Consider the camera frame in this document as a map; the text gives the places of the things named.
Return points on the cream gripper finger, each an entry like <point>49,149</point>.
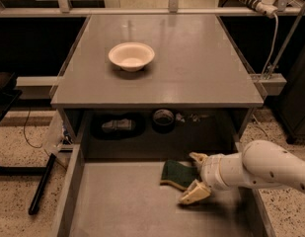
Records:
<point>198,158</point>
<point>195,192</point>

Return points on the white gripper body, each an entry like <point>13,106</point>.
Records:
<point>211,171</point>

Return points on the green yellow sponge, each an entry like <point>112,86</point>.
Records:
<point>178,175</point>

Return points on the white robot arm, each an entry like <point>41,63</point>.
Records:
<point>260,165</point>

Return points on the grey counter cabinet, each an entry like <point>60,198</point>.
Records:
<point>195,71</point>

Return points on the grey open drawer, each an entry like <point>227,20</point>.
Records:
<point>125,199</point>

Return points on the crumpled foil scraps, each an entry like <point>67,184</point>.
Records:
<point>191,117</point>

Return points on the dark round can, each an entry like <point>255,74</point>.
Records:
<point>163,120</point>

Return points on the grey bottle lying down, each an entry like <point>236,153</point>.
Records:
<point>124,124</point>

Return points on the white paper bowl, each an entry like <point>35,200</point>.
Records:
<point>131,56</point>

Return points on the black table leg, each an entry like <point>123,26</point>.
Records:
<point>34,207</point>

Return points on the black chair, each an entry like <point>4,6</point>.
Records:
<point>8,92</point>

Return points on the black white ribbed handle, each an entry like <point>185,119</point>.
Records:
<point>264,7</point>

